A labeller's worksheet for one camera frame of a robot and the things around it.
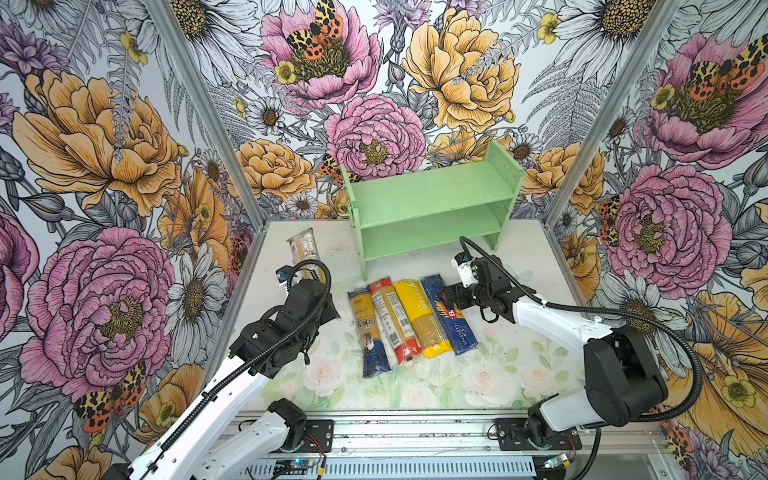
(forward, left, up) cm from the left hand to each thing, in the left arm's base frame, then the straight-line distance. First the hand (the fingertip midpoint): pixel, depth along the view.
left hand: (321, 308), depth 73 cm
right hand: (+10, -35, -13) cm, 38 cm away
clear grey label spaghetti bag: (+14, +5, +6) cm, 16 cm away
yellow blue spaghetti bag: (-5, -12, -18) cm, 23 cm away
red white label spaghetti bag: (+5, -18, -18) cm, 26 cm away
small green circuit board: (-28, +6, -22) cm, 36 cm away
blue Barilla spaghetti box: (+5, -35, -18) cm, 40 cm away
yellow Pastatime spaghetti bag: (+3, -28, -18) cm, 33 cm away
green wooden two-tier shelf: (+28, -21, +6) cm, 35 cm away
